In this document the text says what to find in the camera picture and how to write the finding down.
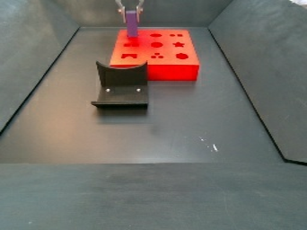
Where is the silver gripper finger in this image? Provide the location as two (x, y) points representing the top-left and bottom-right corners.
(137, 0), (146, 22)
(115, 0), (126, 23)

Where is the purple rectangular block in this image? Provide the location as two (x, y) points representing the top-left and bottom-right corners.
(126, 11), (138, 38)

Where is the red shape sorter board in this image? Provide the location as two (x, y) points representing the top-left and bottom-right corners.
(110, 29), (201, 81)

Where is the black curved holder bracket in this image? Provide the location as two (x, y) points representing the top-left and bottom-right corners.
(91, 62), (149, 108)

